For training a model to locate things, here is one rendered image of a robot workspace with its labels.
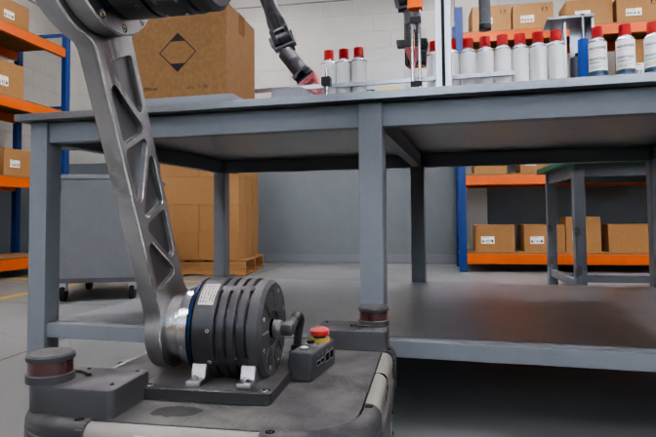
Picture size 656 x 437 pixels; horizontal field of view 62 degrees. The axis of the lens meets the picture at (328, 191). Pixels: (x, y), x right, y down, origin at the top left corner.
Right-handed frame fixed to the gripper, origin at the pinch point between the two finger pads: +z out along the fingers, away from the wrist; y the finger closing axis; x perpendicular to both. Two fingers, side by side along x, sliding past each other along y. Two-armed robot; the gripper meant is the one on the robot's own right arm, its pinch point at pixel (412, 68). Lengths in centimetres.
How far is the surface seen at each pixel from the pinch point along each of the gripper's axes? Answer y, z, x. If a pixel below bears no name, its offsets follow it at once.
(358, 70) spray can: 16.7, 1.8, 8.8
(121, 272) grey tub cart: 196, 85, -122
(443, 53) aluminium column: -11.1, 1.9, 22.1
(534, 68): -37.5, 4.8, 8.4
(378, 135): 4, 29, 50
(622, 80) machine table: -51, 20, 53
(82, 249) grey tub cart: 217, 70, -112
